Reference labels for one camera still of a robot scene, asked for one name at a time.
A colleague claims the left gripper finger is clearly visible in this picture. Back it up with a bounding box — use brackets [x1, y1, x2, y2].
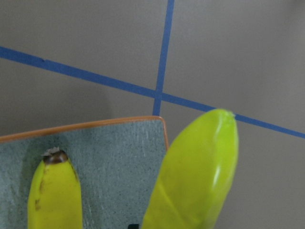
[127, 224, 139, 229]

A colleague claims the grey square plate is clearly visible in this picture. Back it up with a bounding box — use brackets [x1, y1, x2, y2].
[0, 116, 168, 229]

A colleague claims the yellow banana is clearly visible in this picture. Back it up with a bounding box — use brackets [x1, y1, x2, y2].
[142, 109, 238, 229]
[27, 147, 83, 229]

